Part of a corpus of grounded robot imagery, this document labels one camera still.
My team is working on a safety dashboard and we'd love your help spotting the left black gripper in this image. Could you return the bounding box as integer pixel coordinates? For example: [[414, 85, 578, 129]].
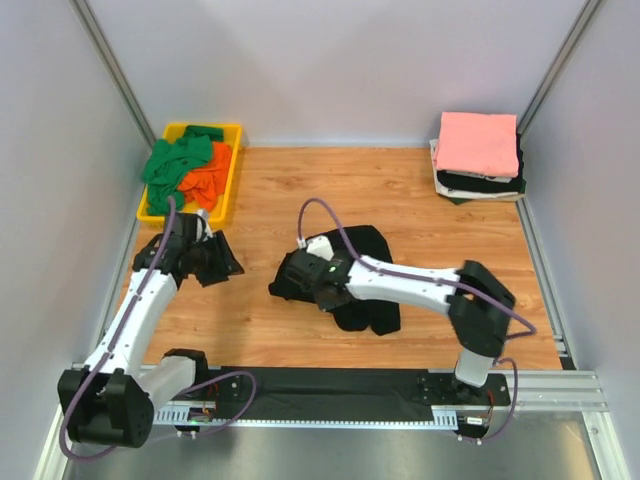
[[187, 230, 245, 288]]

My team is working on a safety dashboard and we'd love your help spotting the black t shirt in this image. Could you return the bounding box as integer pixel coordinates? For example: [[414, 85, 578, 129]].
[[268, 225, 401, 336]]

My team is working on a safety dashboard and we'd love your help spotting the yellow plastic tray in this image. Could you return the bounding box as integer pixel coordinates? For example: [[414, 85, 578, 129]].
[[137, 122, 243, 228]]

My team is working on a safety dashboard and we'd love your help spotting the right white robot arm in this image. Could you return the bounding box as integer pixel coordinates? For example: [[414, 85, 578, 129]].
[[284, 250, 515, 404]]

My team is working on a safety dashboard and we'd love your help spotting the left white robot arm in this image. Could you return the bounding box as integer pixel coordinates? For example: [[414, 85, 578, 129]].
[[57, 210, 244, 450]]

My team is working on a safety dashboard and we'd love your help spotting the stack of folded shirts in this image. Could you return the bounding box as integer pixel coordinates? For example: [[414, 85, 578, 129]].
[[430, 134, 527, 205]]

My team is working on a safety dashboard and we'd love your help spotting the orange t shirt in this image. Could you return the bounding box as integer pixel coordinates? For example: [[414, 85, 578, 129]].
[[178, 142, 232, 211]]

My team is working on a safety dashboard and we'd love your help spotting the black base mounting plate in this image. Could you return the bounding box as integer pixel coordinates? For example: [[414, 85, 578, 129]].
[[243, 367, 511, 422]]

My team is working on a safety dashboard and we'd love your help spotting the green t shirt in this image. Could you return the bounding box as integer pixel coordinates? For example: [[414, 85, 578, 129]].
[[142, 125, 227, 216]]

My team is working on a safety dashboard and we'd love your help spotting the pink folded t shirt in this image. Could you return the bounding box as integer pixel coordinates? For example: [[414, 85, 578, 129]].
[[434, 112, 519, 178]]

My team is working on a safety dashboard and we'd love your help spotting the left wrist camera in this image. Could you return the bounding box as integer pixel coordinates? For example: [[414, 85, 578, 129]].
[[196, 209, 213, 242]]

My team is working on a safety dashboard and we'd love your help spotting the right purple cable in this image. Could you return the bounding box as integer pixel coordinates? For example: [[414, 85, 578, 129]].
[[297, 198, 537, 446]]

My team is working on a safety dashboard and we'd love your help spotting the purple cable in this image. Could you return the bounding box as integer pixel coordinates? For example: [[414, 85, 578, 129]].
[[297, 198, 537, 446], [58, 196, 259, 460]]

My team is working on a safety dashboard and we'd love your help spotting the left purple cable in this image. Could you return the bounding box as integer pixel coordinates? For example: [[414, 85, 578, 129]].
[[58, 196, 259, 460]]

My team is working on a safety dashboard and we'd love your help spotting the aluminium frame rail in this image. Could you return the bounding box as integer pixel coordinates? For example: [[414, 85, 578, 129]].
[[151, 367, 606, 436]]

